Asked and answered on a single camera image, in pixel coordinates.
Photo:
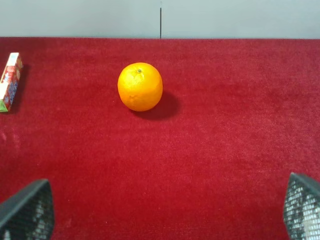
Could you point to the orange fruit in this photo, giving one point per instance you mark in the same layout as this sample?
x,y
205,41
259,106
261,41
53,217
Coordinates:
x,y
140,86

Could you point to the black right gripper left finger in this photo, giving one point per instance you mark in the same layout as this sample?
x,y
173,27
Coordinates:
x,y
28,214

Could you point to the red velvet table cloth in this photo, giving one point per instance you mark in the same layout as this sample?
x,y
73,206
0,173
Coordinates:
x,y
211,161

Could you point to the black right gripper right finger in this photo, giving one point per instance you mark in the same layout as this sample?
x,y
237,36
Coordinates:
x,y
301,211

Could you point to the red white candy box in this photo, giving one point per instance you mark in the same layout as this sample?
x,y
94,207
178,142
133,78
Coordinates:
x,y
9,81

